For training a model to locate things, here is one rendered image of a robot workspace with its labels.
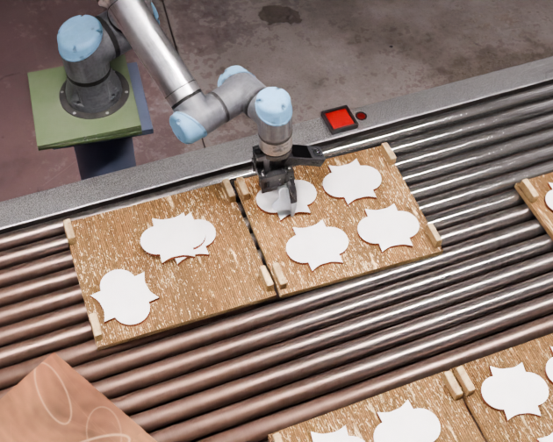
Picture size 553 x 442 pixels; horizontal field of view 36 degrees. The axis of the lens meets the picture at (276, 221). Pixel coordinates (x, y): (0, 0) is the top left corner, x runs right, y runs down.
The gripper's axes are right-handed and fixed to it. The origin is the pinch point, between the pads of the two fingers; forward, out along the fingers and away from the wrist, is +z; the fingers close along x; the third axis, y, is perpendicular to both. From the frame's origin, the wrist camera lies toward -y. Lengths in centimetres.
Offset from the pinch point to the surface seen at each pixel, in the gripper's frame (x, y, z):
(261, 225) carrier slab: 5.9, 8.7, 0.4
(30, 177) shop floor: -107, 70, 90
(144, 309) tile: 20.5, 40.5, -3.4
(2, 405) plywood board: 39, 71, -16
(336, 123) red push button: -20.7, -21.3, 3.8
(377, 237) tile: 18.0, -16.2, 1.5
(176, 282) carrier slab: 15.5, 31.9, -1.6
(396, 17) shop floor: -154, -107, 105
